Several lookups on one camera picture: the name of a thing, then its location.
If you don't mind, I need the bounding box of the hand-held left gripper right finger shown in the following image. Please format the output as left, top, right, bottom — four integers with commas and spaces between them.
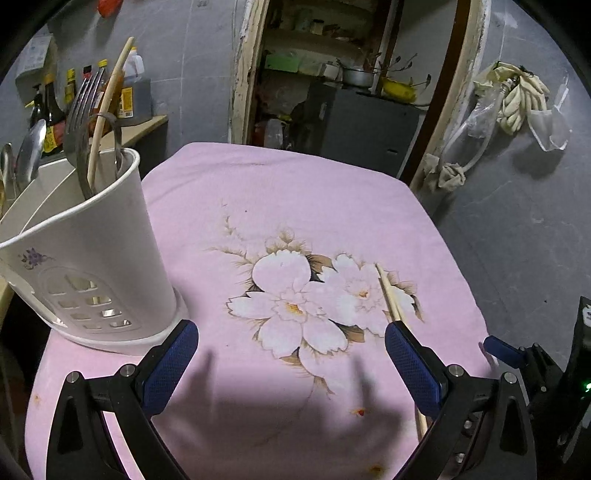
385, 320, 539, 480

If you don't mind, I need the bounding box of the dark soy sauce bottle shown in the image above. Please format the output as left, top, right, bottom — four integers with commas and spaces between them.
41, 74, 65, 155

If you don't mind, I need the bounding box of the metal pot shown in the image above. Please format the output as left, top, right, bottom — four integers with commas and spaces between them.
341, 65, 376, 88

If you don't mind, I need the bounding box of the yellow bowl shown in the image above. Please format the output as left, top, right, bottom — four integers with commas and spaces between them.
381, 76, 419, 103

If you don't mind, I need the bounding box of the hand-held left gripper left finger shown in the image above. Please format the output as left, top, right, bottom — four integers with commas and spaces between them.
46, 319, 200, 480

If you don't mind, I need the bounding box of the large metal spoon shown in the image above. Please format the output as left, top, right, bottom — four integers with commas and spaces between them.
16, 119, 48, 195

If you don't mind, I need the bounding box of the white rag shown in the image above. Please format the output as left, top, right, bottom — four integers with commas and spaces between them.
422, 154, 466, 192

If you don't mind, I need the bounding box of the dark bottle black pump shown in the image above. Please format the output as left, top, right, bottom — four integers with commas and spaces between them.
28, 84, 47, 127

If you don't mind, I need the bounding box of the metal fork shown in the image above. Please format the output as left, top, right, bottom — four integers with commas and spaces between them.
64, 69, 109, 199

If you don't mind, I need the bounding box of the pink floral cloth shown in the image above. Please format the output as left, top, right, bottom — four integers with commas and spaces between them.
25, 142, 499, 480

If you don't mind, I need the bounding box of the wooden door frame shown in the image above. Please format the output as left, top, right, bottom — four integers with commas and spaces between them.
229, 0, 490, 185

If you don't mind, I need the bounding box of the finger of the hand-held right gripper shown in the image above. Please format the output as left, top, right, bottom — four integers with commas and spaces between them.
483, 336, 561, 407

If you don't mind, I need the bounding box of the curved metal utensil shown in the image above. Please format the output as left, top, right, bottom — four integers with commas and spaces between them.
88, 113, 124, 174

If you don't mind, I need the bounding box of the black cabinet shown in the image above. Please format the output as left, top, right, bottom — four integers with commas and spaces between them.
295, 83, 423, 178

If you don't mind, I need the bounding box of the clear plastic bag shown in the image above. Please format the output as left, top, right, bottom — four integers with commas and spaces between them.
526, 76, 572, 152

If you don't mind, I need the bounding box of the wooden chopstick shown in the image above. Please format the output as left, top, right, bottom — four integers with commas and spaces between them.
87, 37, 136, 185
375, 263, 428, 444

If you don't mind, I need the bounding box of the cooking oil jug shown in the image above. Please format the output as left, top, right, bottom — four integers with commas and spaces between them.
117, 46, 153, 123

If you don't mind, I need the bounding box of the white plastic utensil holder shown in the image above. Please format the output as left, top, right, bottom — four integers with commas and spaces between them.
0, 147, 188, 356

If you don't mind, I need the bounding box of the white wall box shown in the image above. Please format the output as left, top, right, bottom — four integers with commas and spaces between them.
16, 36, 58, 93

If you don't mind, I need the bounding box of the clear hose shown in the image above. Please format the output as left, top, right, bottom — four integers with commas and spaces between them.
441, 92, 502, 171

